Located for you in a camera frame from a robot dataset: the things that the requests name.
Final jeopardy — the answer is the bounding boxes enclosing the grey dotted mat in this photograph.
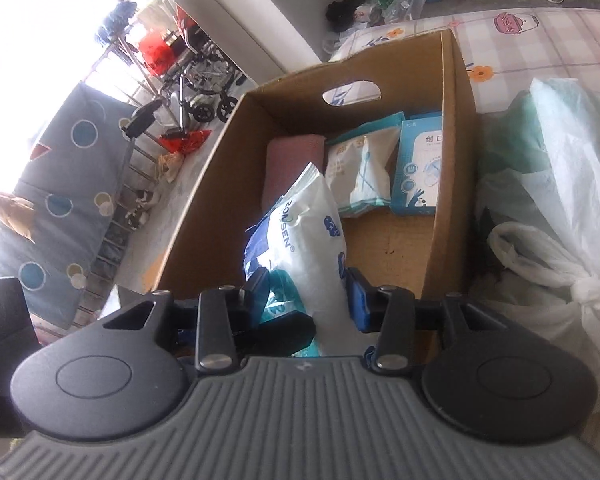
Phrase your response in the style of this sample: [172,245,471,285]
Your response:
[0,82,137,332]

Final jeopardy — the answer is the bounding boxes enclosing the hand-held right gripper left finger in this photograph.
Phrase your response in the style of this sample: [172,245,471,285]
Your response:
[102,267,272,373]

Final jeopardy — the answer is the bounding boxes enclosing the blue bandage box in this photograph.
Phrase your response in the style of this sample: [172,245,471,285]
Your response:
[390,114,444,217]

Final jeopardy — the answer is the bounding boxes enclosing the metal drying rack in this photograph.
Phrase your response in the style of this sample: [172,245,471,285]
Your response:
[74,40,193,317]

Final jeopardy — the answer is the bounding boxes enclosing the wheelchair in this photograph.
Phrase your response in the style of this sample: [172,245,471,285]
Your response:
[162,25,249,124]

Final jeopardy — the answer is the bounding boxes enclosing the blue hanging cloth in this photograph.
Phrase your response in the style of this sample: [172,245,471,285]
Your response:
[96,0,142,42]

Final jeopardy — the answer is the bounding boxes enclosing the white plastic bag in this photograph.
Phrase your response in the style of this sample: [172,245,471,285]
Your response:
[474,77,600,413]

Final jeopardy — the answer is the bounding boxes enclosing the brown cardboard box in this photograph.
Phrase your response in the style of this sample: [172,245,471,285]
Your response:
[157,30,481,356]

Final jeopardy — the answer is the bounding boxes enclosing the black cloth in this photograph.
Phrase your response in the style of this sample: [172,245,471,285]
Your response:
[326,0,372,32]

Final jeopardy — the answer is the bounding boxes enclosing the blue white wipes packet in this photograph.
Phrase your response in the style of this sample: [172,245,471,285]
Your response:
[242,161,352,357]

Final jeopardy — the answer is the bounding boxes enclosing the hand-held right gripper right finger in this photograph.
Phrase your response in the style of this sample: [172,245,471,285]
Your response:
[346,267,503,375]

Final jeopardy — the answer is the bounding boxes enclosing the red crumpled bag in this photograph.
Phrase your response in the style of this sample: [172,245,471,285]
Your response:
[159,129,214,155]

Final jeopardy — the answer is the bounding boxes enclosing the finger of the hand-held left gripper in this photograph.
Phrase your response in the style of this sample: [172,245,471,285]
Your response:
[250,310,317,357]

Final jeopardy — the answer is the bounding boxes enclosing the pink folded towel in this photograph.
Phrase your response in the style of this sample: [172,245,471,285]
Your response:
[261,135,329,217]

